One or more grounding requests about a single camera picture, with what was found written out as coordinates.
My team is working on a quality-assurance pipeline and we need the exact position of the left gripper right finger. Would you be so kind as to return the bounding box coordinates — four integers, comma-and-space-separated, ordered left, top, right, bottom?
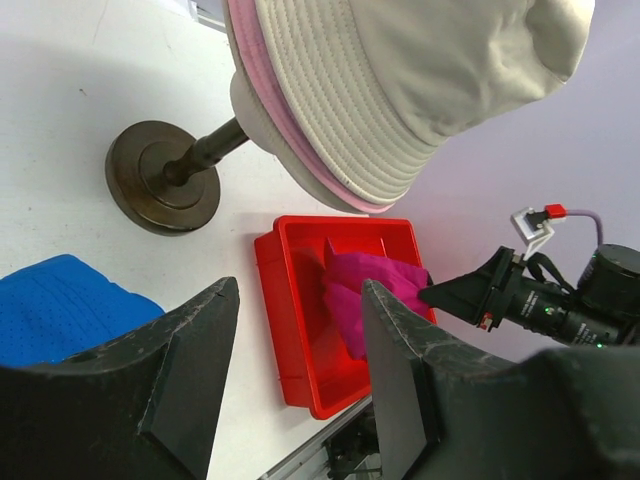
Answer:
362, 281, 639, 479

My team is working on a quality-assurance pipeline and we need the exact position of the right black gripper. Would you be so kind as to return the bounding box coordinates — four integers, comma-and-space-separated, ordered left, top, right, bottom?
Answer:
418, 247, 600, 347

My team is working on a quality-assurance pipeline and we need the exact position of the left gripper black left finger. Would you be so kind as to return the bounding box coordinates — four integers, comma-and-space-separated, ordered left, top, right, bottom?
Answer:
1, 277, 240, 479

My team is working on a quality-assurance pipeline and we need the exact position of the magenta baseball cap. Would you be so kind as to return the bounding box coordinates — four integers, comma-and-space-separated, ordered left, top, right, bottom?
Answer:
322, 251, 431, 361

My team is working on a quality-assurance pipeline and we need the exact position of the beige bucket hat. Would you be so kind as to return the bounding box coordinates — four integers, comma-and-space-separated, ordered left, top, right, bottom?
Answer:
254, 1, 595, 205

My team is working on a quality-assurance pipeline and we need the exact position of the pink bucket hat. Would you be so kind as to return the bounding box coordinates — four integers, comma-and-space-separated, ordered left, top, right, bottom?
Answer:
222, 1, 390, 214

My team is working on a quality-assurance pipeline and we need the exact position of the red plastic tray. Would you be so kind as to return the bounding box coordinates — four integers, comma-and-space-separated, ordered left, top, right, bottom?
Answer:
254, 215, 422, 420

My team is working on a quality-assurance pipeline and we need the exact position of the cream mannequin head stand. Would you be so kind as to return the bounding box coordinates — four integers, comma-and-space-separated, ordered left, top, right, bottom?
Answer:
105, 72, 355, 235

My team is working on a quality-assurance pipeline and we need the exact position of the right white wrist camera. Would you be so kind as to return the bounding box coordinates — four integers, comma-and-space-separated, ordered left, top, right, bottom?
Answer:
510, 207, 555, 260

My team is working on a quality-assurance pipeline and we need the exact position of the aluminium front rail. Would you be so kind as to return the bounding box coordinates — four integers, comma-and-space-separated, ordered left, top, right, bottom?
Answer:
260, 395, 383, 479

